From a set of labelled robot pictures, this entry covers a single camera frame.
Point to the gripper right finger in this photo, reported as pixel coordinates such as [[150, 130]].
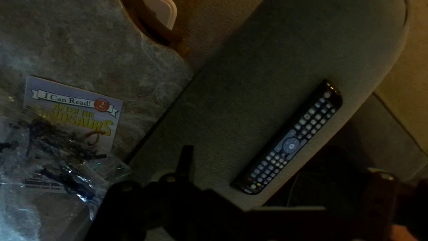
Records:
[[381, 201]]

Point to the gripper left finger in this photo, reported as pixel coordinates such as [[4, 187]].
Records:
[[160, 207]]

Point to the black remote control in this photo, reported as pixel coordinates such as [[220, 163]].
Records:
[[294, 140]]

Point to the grey fabric couch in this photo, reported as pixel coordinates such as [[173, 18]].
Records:
[[260, 77]]

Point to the clear plastic bag with cutlery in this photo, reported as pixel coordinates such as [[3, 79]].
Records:
[[50, 167]]

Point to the children's picture book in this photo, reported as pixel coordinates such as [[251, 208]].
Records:
[[77, 113]]

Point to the brown wooden holder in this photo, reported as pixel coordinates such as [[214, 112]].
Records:
[[150, 28]]

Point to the white plastic container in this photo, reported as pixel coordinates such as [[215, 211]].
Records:
[[164, 10]]

